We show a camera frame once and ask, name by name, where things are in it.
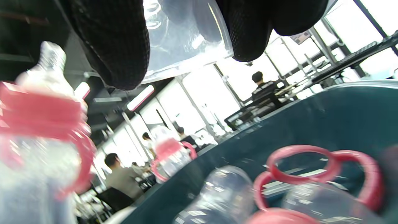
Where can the person's right hand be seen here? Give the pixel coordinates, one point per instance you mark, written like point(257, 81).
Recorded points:
point(115, 40)

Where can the clear dome bottle cap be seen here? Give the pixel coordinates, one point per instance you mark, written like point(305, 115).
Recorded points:
point(326, 202)
point(186, 40)

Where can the clear baby bottle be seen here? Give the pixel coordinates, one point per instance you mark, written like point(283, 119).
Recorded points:
point(224, 193)

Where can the pink bottle collar with nipple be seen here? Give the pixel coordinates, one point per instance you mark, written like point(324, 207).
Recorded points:
point(279, 217)

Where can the ceiling light panel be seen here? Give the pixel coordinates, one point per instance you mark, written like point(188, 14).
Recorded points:
point(82, 90)
point(140, 98)

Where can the black mesh office chair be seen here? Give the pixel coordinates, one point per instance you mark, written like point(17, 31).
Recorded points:
point(245, 116)

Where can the hanging sign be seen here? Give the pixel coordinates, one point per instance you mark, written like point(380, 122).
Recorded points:
point(301, 37)

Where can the teal plastic basin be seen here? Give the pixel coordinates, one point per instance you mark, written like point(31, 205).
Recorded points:
point(311, 124)

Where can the black keyboard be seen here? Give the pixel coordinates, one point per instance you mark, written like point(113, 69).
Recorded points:
point(362, 49)

